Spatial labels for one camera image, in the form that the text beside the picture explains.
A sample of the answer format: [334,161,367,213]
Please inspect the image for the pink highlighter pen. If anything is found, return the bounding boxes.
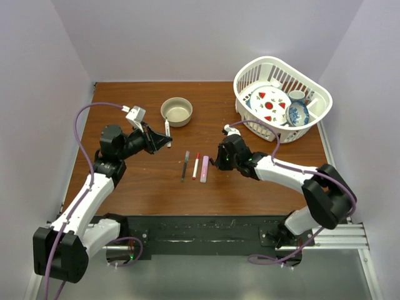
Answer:
[200,156,209,183]

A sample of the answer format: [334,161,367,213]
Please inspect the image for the white plastic dish rack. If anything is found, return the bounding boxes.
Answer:
[233,56,333,143]

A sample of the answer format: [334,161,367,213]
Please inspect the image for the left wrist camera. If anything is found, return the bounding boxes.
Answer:
[122,106,146,132]

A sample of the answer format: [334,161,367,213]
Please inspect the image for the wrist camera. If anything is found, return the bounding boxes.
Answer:
[122,106,146,132]
[222,124,241,137]

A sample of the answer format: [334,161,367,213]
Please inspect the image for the white black marker pen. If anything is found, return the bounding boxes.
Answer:
[164,118,172,148]

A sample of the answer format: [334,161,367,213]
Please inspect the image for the green pen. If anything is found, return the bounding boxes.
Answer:
[181,156,189,182]

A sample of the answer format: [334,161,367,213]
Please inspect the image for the white red marker pen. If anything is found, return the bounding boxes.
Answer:
[192,152,200,180]

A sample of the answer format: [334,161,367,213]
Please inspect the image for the blue floral bowl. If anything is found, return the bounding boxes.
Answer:
[286,101,309,127]

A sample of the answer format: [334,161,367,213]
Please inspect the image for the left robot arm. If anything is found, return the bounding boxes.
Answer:
[33,122,172,283]

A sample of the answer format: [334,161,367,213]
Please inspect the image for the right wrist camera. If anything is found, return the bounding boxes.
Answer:
[222,124,241,137]

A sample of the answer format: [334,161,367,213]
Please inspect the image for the beige ceramic bowl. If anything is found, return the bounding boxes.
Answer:
[160,97,193,128]

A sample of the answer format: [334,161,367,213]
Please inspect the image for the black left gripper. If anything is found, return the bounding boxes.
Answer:
[117,121,171,161]

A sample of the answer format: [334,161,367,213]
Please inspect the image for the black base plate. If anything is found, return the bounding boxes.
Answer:
[105,216,313,264]

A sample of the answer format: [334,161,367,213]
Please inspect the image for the watermelon pattern plate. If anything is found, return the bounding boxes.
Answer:
[247,86,291,125]

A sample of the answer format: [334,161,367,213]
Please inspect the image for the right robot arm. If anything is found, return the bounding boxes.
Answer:
[214,134,356,248]

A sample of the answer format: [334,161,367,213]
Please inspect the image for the white mug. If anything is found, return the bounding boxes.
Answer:
[288,90,306,103]

